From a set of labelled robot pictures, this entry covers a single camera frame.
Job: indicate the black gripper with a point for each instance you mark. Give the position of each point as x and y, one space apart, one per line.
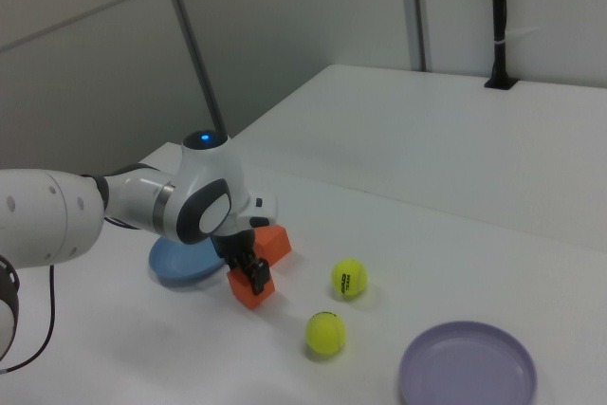
234 246

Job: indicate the yellow tennis ball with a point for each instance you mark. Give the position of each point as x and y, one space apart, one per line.
325 333
349 279

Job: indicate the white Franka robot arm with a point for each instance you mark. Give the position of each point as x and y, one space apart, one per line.
47 215

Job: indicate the blue plate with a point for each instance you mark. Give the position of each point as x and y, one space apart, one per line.
175 263

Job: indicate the purple plate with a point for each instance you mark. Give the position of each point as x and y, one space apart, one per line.
467 367

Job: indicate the black camera pole with base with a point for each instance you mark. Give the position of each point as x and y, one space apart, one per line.
498 21

